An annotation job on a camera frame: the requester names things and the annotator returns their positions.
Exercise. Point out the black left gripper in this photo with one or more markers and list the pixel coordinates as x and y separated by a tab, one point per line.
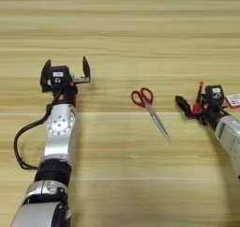
68	97

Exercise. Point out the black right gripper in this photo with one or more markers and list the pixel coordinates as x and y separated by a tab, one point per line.
212	115

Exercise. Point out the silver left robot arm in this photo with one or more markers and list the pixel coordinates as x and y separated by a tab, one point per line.
59	138

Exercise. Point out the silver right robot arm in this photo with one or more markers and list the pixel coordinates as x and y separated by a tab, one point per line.
229	133

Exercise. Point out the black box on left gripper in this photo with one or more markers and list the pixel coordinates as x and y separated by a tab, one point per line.
60	75

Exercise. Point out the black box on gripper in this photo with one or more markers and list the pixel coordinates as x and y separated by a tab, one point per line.
60	75
215	93

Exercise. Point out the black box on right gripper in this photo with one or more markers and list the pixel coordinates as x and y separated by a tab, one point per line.
215	93

